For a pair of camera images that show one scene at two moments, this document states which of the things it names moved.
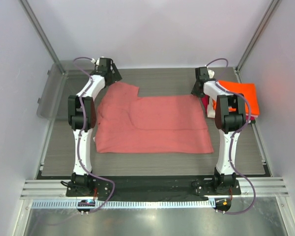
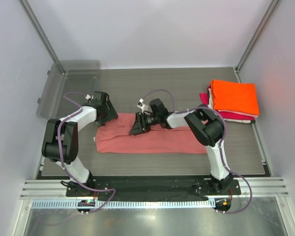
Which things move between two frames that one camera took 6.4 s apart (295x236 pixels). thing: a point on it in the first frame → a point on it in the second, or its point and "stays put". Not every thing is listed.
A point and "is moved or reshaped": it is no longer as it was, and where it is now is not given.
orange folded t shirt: (247, 89) stays put
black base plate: (173, 188) stays put
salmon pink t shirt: (127, 122) is moved or reshaped
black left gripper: (116, 76) → (111, 114)
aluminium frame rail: (56, 190) stays put
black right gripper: (194, 92) → (139, 125)
